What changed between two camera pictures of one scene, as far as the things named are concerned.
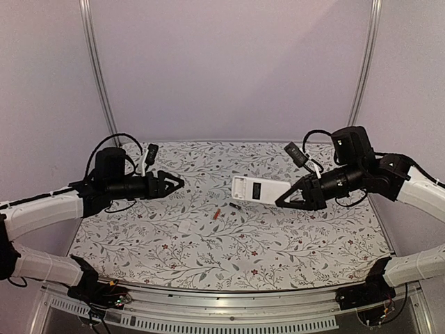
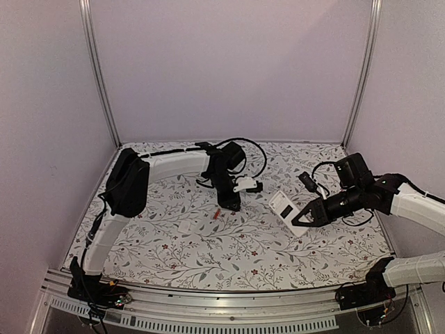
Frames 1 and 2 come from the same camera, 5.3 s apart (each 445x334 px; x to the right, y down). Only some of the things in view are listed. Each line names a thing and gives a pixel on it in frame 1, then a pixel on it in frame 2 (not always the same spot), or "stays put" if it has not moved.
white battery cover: (184, 226) stays put
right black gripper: (311, 202) to (320, 215)
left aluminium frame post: (87, 34) stays put
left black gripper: (161, 192) to (224, 202)
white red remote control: (260, 191) to (287, 211)
